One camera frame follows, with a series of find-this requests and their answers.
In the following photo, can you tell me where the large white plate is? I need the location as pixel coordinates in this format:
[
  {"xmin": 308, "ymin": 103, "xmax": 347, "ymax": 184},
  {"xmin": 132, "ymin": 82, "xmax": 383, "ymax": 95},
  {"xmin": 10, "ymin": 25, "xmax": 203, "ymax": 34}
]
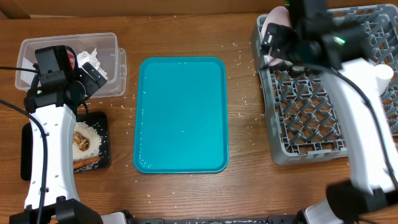
[{"xmin": 261, "ymin": 6, "xmax": 292, "ymax": 67}]

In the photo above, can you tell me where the teal serving tray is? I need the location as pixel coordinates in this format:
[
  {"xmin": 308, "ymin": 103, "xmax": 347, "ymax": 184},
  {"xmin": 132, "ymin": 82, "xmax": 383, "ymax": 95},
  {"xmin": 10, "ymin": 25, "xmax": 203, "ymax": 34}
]
[{"xmin": 133, "ymin": 57, "xmax": 229, "ymax": 174}]

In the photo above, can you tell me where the grey dishwasher rack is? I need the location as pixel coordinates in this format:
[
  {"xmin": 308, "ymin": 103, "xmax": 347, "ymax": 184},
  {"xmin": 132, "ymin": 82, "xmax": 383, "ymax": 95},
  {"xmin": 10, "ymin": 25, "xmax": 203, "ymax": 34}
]
[{"xmin": 251, "ymin": 4, "xmax": 397, "ymax": 165}]

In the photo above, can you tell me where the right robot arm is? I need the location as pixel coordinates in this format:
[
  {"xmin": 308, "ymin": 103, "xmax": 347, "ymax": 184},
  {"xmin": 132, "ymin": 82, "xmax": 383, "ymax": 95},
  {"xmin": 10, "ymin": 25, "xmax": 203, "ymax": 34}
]
[{"xmin": 260, "ymin": 1, "xmax": 397, "ymax": 223}]

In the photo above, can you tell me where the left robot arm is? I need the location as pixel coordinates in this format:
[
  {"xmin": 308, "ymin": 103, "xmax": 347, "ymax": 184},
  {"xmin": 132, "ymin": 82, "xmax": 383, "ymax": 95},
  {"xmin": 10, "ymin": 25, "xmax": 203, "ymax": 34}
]
[{"xmin": 7, "ymin": 45, "xmax": 134, "ymax": 224}]

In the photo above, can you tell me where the white napkin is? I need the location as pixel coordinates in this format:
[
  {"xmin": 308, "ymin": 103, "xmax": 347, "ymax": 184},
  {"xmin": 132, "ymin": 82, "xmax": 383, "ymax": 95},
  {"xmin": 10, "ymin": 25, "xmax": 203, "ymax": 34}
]
[{"xmin": 76, "ymin": 49, "xmax": 108, "ymax": 80}]

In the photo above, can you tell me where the red snack wrapper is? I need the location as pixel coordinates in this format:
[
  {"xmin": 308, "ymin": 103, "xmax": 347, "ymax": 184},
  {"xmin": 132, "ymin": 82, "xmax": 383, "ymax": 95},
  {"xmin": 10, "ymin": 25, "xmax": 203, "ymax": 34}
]
[{"xmin": 68, "ymin": 52, "xmax": 75, "ymax": 70}]

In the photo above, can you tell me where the pile of white rice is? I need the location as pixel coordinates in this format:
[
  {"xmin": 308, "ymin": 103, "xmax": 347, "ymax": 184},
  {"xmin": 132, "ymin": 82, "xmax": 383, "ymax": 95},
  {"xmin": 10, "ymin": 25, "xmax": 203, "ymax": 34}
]
[{"xmin": 72, "ymin": 122, "xmax": 103, "ymax": 171}]

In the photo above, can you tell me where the white cup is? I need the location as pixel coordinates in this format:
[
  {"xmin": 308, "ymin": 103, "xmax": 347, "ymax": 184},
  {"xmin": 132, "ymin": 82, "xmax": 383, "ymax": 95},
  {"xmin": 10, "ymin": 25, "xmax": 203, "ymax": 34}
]
[{"xmin": 374, "ymin": 64, "xmax": 394, "ymax": 96}]

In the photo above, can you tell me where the clear plastic bin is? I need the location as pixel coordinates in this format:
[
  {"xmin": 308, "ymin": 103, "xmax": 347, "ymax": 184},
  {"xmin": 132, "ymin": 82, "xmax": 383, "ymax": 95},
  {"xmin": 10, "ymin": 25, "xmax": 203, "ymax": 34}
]
[{"xmin": 16, "ymin": 32, "xmax": 127, "ymax": 98}]

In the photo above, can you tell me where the carrot piece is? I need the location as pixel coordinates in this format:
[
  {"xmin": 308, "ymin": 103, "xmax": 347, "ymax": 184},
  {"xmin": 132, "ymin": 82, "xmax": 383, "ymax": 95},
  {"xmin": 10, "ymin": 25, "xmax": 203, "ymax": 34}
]
[{"xmin": 73, "ymin": 156, "xmax": 102, "ymax": 170}]

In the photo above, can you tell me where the brown food scrap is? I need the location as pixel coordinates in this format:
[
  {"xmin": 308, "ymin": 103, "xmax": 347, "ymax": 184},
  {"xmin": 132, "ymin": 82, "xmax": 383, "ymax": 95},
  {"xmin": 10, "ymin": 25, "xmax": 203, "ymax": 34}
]
[{"xmin": 73, "ymin": 132, "xmax": 90, "ymax": 151}]

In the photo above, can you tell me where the black tray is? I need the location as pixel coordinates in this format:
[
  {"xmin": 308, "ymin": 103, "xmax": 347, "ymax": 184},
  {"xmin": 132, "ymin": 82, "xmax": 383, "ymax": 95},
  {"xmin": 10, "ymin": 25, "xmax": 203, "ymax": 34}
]
[{"xmin": 21, "ymin": 111, "xmax": 111, "ymax": 180}]

